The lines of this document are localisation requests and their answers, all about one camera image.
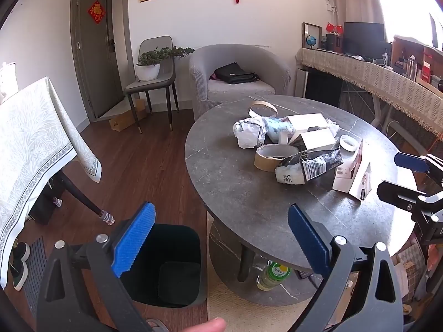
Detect brown speaker box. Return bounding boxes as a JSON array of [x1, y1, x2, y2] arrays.
[[325, 34, 343, 51]]

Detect white desk frame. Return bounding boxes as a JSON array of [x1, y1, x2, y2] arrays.
[[370, 93, 404, 139]]

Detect grey slipper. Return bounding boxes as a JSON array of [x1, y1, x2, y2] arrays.
[[145, 318, 170, 332]]

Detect cardboard tape roll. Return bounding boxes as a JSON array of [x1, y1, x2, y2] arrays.
[[254, 144, 299, 172]]

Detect dark table leg with sock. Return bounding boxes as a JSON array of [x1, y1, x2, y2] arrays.
[[60, 171, 115, 226]]

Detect potted plant in white pot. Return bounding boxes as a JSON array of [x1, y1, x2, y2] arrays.
[[136, 46, 195, 82]]

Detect beige fringed desk cloth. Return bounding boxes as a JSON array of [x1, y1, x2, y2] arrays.
[[295, 46, 443, 137]]

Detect beige rug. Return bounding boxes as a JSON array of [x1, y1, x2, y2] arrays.
[[207, 211, 350, 332]]

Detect person's left hand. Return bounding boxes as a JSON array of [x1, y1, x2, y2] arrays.
[[182, 317, 227, 332]]

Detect wooden desk organizer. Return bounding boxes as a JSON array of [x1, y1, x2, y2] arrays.
[[391, 35, 443, 92]]

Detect white card box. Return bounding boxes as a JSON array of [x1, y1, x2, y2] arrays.
[[349, 162, 372, 201]]

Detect grey dining chair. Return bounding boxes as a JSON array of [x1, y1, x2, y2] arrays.
[[124, 35, 180, 134]]

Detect white paper ball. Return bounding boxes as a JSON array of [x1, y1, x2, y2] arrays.
[[233, 118, 266, 149]]

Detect black handbag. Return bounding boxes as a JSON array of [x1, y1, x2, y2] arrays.
[[212, 62, 260, 84]]

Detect black white plastic bag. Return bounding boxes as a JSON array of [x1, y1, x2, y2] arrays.
[[275, 147, 344, 185]]

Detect green capped plastic bottle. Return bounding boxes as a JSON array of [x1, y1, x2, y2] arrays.
[[256, 261, 293, 291]]

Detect grey door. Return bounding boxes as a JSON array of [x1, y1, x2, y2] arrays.
[[71, 0, 130, 121]]

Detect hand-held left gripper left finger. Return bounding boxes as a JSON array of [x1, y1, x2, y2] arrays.
[[36, 201, 156, 332]]

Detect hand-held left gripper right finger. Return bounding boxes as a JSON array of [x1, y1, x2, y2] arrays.
[[288, 203, 405, 332]]

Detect white round plastic lid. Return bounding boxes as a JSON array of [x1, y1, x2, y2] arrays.
[[339, 136, 358, 152]]

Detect grey floor mat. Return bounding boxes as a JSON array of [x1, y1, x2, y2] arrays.
[[22, 237, 47, 312]]

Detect white red cardboard box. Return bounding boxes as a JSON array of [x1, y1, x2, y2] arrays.
[[332, 138, 363, 192]]

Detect thin cardboard ring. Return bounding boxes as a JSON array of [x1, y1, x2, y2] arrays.
[[247, 100, 278, 120]]

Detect dark trash bin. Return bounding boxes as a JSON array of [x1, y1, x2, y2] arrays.
[[121, 223, 202, 308]]

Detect black monitor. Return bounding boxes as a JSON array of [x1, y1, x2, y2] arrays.
[[342, 22, 385, 55]]

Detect round grey marble table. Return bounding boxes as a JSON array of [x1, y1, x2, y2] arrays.
[[184, 94, 418, 307]]

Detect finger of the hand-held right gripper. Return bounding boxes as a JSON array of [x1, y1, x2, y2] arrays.
[[377, 181, 430, 213], [395, 152, 443, 177]]

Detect grey armchair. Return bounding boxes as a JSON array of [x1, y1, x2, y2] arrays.
[[189, 44, 291, 121]]

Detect framed picture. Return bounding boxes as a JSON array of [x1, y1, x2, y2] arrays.
[[302, 22, 323, 50]]

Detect blue white tissue pack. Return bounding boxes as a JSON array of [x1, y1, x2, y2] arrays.
[[263, 117, 295, 144]]

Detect red diamond door decoration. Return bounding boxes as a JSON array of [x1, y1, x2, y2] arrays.
[[87, 0, 106, 25]]

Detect pale green patterned tablecloth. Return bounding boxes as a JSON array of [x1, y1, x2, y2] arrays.
[[0, 76, 102, 287]]

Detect black shoes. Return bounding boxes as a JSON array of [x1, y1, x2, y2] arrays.
[[9, 242, 31, 291]]

